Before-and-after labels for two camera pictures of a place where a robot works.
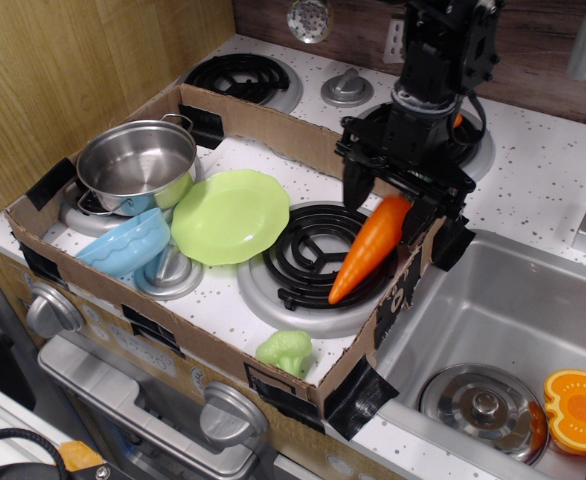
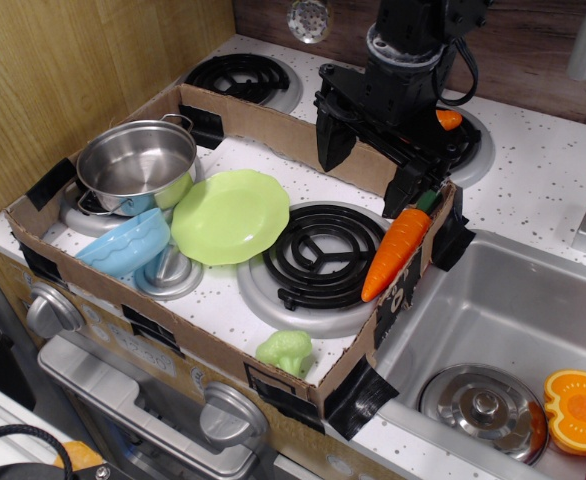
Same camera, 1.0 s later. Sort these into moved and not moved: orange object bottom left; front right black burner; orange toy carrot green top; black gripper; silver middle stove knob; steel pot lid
Moved: black gripper; orange toy carrot green top
Not moved: silver middle stove knob; front right black burner; orange object bottom left; steel pot lid
